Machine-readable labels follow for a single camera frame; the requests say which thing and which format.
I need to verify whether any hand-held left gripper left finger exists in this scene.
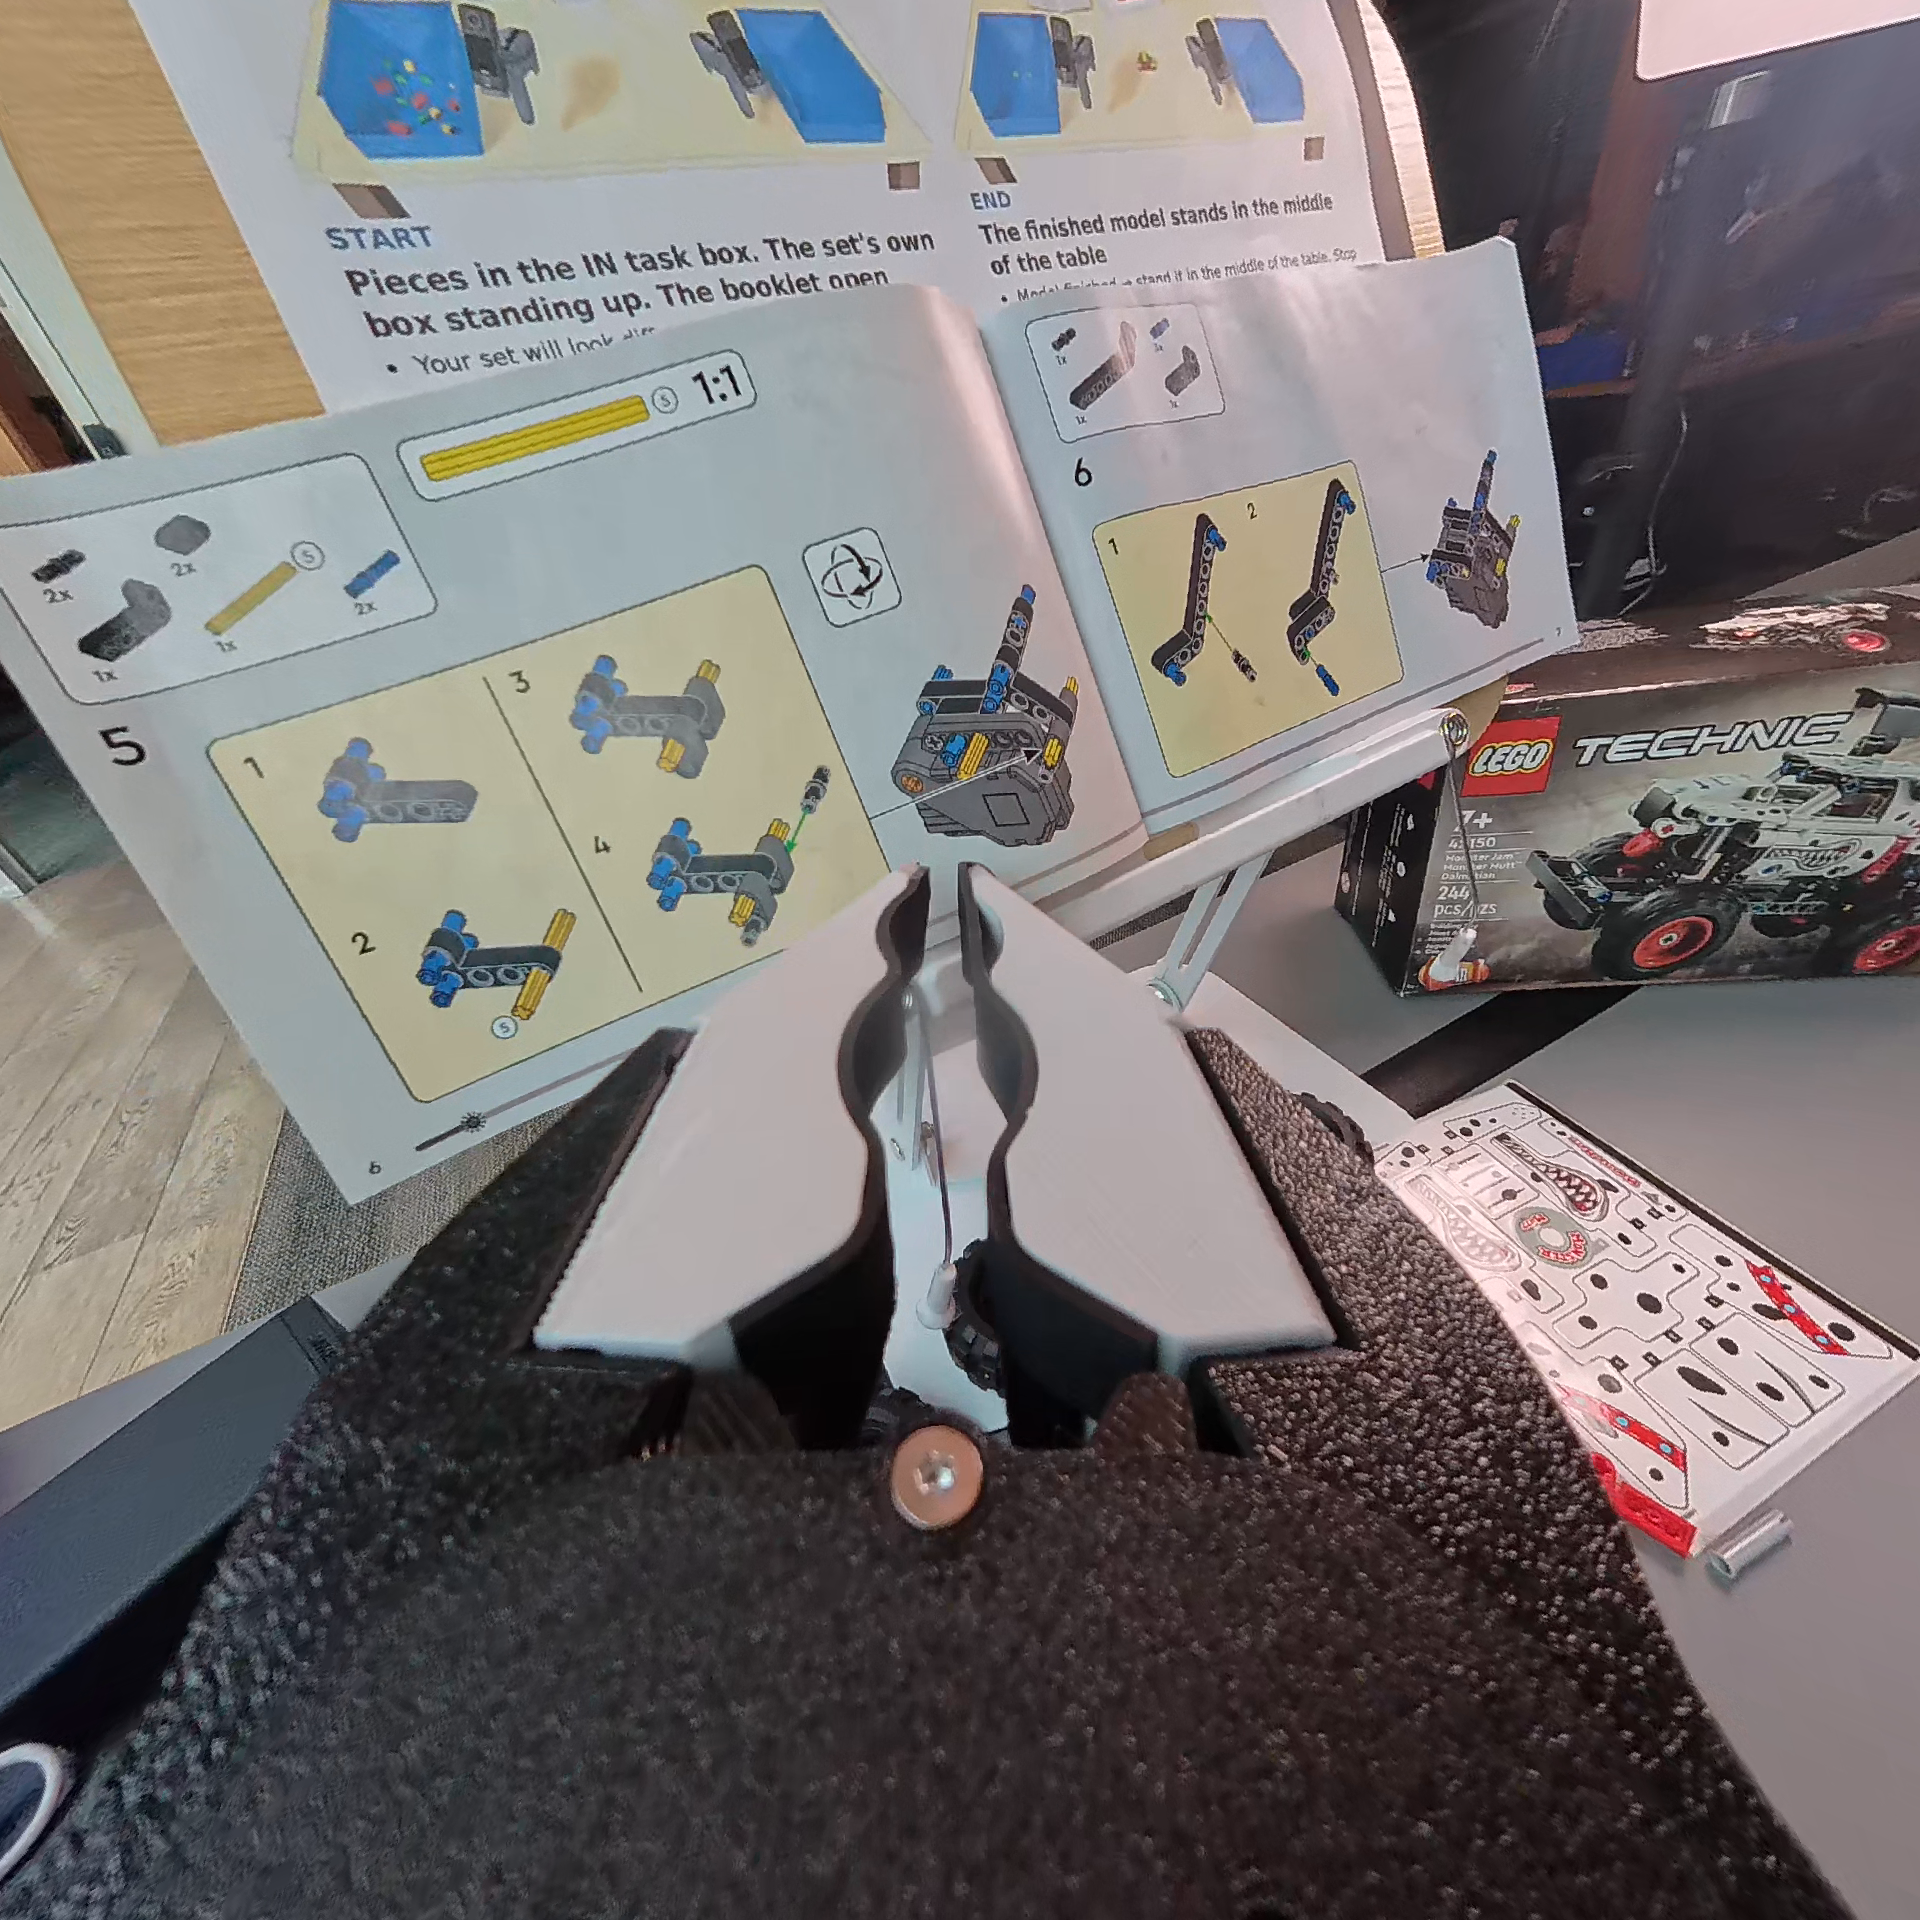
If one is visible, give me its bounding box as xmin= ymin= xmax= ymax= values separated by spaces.
xmin=532 ymin=863 xmax=934 ymax=1452

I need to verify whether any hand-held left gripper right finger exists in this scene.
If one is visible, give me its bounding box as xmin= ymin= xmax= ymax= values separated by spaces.
xmin=954 ymin=861 xmax=1342 ymax=1448

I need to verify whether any toy instruction booklet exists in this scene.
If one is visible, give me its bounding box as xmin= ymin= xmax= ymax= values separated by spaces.
xmin=0 ymin=238 xmax=1581 ymax=1212

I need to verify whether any printed task instruction sheet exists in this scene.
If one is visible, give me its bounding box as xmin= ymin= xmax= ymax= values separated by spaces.
xmin=128 ymin=0 xmax=1407 ymax=416

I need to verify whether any white book stand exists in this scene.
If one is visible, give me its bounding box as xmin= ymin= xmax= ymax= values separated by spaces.
xmin=881 ymin=701 xmax=1482 ymax=1448

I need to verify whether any sticker sheet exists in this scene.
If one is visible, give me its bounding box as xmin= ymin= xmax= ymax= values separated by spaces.
xmin=1372 ymin=1084 xmax=1920 ymax=1554

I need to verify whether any toy set box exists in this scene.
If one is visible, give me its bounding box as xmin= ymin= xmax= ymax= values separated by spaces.
xmin=1333 ymin=583 xmax=1920 ymax=1001

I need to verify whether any tape roll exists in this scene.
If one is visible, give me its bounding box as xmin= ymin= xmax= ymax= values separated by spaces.
xmin=0 ymin=1737 xmax=78 ymax=1869

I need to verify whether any white light panel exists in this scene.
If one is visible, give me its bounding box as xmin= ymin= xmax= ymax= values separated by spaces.
xmin=1631 ymin=0 xmax=1920 ymax=80

